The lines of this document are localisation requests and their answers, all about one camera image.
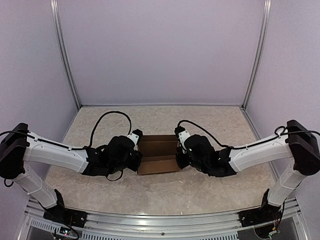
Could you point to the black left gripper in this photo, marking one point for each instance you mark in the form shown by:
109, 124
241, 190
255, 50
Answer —
135, 166

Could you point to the left aluminium corner post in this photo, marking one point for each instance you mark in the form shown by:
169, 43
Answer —
54, 5

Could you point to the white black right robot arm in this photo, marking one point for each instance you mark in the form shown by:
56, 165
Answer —
292, 141

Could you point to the right aluminium corner post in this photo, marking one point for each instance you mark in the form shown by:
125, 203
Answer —
258, 53

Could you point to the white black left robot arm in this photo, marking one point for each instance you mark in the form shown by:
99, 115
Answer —
20, 147

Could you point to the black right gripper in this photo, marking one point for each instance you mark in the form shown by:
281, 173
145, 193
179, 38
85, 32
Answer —
182, 164

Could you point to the brown cardboard box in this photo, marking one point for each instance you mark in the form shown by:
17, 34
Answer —
158, 154

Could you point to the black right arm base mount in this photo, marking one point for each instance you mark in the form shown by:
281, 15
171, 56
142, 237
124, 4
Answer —
259, 215

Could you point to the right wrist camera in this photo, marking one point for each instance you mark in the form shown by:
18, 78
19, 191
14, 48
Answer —
182, 135

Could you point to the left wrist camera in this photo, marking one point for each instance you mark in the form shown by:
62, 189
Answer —
136, 135

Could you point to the aluminium front frame rail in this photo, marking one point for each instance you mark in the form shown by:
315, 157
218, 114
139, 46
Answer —
223, 225

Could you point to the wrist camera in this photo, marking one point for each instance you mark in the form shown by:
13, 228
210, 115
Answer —
182, 135
136, 135

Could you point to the aluminium corner post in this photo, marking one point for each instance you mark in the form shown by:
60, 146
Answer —
54, 5
258, 53

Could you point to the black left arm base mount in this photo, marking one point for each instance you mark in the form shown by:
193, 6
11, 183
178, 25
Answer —
68, 217

